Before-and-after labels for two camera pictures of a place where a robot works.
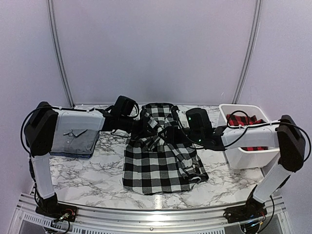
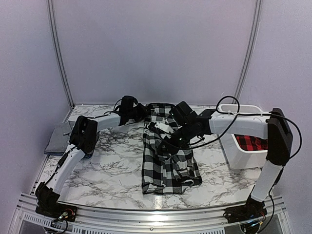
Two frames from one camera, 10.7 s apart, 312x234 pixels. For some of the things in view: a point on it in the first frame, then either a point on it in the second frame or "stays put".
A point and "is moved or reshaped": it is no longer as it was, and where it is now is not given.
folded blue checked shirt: [87, 155] stays put
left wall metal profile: [53, 24] stays put
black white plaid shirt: [150, 167] is moved or reshaped
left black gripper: [142, 131] to [143, 112]
